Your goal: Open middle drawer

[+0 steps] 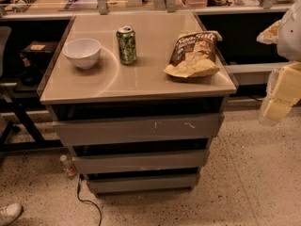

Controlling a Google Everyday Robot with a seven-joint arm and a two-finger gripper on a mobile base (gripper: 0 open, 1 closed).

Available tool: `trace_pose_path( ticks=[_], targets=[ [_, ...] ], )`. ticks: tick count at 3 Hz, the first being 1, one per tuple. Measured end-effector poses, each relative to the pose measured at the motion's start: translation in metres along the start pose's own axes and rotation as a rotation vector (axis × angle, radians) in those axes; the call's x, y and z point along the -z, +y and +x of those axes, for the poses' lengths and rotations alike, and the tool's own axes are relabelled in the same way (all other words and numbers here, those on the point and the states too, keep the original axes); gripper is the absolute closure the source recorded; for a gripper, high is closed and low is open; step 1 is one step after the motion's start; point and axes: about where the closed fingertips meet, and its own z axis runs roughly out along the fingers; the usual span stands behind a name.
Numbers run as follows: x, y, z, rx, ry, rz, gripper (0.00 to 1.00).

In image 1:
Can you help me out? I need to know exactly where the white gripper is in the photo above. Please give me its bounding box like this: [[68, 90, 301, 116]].
[[259, 62, 301, 126]]

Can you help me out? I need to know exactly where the green soda can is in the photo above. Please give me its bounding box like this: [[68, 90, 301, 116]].
[[116, 25, 136, 65]]

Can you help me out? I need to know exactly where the brown chip bag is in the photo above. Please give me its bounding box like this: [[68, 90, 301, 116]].
[[164, 31, 222, 78]]

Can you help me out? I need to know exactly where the black power cable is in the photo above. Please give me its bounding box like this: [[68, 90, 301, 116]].
[[76, 174, 103, 226]]

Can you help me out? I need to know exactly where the black box with label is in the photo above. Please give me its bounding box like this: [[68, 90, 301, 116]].
[[22, 40, 58, 54]]

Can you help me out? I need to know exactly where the grey drawer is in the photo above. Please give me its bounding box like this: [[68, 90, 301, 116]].
[[87, 173, 199, 194], [53, 113, 224, 146], [72, 150, 209, 174]]

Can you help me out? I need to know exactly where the grey top drawer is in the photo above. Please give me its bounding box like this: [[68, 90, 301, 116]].
[[53, 113, 224, 146]]

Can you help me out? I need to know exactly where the white bowl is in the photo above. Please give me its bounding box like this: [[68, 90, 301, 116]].
[[63, 39, 102, 69]]

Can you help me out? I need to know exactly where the grey bottom drawer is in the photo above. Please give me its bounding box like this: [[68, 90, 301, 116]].
[[87, 173, 199, 194]]

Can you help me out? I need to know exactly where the white sneaker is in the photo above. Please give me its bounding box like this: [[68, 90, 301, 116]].
[[0, 203, 23, 226]]

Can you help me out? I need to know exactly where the plastic water bottle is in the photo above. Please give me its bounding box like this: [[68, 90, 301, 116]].
[[60, 154, 76, 177]]

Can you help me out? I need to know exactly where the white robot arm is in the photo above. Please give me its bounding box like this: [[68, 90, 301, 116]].
[[257, 0, 301, 126]]

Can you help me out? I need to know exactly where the grey drawer cabinet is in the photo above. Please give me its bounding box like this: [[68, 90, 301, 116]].
[[40, 12, 236, 182]]

